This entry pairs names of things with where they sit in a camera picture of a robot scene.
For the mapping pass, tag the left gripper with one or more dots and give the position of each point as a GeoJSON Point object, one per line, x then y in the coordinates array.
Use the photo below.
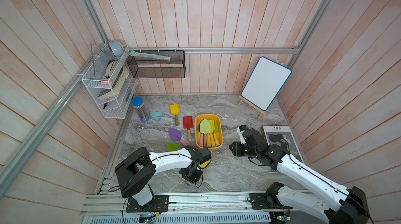
{"type": "Point", "coordinates": [193, 180]}

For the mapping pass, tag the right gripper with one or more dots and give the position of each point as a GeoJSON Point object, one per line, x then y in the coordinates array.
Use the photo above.
{"type": "Point", "coordinates": [235, 151]}

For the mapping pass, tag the yellow scoop shovel yellow handle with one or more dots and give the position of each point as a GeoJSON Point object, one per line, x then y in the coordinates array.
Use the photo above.
{"type": "Point", "coordinates": [212, 130]}

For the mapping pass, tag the purple shovel pink handle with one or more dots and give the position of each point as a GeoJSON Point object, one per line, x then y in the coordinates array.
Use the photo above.
{"type": "Point", "coordinates": [176, 136]}
{"type": "Point", "coordinates": [201, 139]}

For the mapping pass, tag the green pointed shovel yellow handle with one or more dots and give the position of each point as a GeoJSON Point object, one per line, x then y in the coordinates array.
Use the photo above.
{"type": "Point", "coordinates": [217, 142]}

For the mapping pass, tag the light green shovel wooden handle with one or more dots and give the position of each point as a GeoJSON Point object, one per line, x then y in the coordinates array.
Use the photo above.
{"type": "Point", "coordinates": [206, 128]}

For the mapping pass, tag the large yellow plastic scoop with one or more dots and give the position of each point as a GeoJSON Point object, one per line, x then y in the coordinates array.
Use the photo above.
{"type": "Point", "coordinates": [194, 172]}

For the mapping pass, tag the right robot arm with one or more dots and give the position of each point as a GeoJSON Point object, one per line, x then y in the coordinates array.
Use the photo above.
{"type": "Point", "coordinates": [329, 201]}

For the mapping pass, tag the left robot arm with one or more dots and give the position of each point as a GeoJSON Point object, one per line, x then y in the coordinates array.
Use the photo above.
{"type": "Point", "coordinates": [134, 172]}

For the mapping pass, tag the yellow plastic storage box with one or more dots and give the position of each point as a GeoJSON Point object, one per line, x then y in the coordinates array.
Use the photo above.
{"type": "Point", "coordinates": [216, 119]}

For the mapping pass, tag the red square shovel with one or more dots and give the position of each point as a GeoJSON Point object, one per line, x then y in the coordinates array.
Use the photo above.
{"type": "Point", "coordinates": [188, 124]}

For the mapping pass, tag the light blue plastic shovel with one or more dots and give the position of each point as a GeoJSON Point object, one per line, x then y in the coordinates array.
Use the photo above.
{"type": "Point", "coordinates": [156, 115]}

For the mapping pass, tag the light green box on basket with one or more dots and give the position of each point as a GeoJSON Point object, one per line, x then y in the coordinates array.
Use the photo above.
{"type": "Point", "coordinates": [148, 55]}

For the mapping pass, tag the wooden easel stand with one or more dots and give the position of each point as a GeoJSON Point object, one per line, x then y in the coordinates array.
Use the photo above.
{"type": "Point", "coordinates": [243, 100]}

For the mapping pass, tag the Twins story book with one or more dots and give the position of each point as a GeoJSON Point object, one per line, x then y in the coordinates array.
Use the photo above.
{"type": "Point", "coordinates": [278, 134]}

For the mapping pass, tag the blue lid pencil jar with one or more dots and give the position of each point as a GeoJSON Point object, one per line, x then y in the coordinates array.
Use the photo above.
{"type": "Point", "coordinates": [138, 104]}

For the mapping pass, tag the grey round bowl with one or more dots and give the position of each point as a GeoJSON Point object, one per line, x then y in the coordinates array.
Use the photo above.
{"type": "Point", "coordinates": [116, 48]}

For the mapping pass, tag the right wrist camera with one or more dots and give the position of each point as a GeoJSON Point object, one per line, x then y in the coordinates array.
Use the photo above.
{"type": "Point", "coordinates": [240, 130]}

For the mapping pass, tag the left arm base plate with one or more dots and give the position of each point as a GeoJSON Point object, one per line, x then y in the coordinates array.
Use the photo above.
{"type": "Point", "coordinates": [158, 204]}

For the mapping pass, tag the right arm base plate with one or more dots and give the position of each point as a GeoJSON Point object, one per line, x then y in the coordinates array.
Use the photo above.
{"type": "Point", "coordinates": [265, 201]}

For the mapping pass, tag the white board blue frame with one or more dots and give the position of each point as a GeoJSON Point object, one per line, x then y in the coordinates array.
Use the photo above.
{"type": "Point", "coordinates": [265, 82]}

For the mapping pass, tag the yellow square shovel wooden handle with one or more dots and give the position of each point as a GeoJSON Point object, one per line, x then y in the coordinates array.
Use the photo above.
{"type": "Point", "coordinates": [175, 110]}

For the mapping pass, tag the aluminium front rail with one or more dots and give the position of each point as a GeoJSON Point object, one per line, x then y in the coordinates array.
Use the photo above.
{"type": "Point", "coordinates": [179, 203]}

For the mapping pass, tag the black wire basket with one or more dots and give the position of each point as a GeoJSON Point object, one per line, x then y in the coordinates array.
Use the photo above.
{"type": "Point", "coordinates": [151, 68]}

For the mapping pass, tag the book on wire shelf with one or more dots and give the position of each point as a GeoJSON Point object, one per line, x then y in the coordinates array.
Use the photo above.
{"type": "Point", "coordinates": [116, 87]}

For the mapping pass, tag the white wire shelf rack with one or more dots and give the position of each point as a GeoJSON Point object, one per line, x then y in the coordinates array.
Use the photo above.
{"type": "Point", "coordinates": [102, 73]}

